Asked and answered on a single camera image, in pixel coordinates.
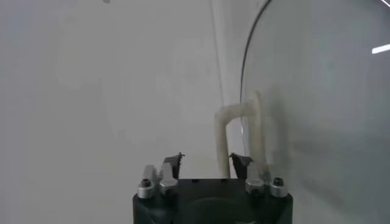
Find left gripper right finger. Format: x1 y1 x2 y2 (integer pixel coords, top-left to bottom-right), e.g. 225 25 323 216
229 152 289 198

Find round glass lid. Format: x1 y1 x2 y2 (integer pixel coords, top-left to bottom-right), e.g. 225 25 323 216
214 0 390 224

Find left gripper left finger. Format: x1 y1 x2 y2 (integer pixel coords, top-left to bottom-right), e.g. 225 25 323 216
137 152 186 200

